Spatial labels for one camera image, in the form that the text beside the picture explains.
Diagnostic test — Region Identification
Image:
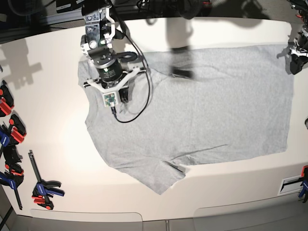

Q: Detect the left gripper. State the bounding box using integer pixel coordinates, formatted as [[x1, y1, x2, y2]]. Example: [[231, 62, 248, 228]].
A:
[[286, 31, 308, 75]]

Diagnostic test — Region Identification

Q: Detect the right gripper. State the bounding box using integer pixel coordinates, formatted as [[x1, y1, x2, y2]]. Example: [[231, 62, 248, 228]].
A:
[[93, 55, 129, 103]]

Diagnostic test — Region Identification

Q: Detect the grey T-shirt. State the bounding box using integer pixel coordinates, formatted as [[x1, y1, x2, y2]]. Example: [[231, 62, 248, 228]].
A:
[[84, 45, 294, 194]]

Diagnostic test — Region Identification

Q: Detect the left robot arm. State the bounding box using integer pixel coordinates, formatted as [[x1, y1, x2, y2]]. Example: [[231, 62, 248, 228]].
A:
[[288, 0, 308, 75]]

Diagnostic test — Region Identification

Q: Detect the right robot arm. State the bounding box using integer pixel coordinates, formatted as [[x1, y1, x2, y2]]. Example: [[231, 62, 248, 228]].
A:
[[80, 0, 137, 107]]

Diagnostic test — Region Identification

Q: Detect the red black clamp top left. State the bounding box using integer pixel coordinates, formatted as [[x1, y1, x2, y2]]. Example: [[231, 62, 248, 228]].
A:
[[0, 84, 14, 117]]

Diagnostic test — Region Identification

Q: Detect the blue red clamp middle left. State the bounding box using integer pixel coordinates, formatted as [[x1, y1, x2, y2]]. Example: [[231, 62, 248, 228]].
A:
[[0, 114, 26, 155]]

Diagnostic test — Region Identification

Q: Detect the white label sticker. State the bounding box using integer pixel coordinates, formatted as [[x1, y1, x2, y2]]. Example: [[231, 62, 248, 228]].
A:
[[278, 176, 303, 196]]

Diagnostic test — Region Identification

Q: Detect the blue bar clamp on table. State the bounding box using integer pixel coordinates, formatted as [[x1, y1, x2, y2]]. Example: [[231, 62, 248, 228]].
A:
[[28, 150, 65, 210]]

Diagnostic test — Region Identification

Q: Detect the blue clamp right edge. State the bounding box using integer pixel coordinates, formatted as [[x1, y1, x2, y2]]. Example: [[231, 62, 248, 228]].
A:
[[298, 166, 308, 203]]

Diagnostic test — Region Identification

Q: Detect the blue clamp lower left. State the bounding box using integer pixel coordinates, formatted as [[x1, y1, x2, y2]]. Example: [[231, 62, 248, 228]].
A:
[[0, 145, 24, 210]]

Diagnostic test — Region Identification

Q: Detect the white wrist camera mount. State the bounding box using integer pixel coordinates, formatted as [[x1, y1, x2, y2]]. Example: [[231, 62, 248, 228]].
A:
[[83, 65, 146, 107]]

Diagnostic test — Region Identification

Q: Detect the black camera cable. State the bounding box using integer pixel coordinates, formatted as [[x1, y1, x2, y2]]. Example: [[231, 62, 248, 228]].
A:
[[105, 0, 154, 125]]

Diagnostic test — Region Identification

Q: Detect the aluminium rail at back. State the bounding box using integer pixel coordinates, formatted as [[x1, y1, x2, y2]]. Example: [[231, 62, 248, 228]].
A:
[[39, 9, 83, 25]]

